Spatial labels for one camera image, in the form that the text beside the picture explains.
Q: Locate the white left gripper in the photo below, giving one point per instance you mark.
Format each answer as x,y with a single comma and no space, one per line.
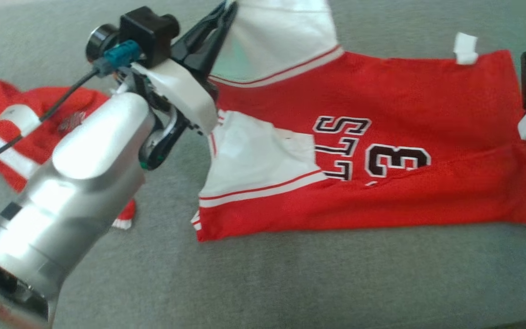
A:
185,96

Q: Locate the red and white basketball jersey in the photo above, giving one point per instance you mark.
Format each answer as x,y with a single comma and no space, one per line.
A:
427,91

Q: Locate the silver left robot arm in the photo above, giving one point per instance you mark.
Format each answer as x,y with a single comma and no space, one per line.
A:
76,183

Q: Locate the grey fabric sofa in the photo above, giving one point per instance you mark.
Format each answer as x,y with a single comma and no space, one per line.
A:
290,283

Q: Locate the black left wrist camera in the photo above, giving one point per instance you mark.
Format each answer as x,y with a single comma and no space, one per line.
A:
149,32

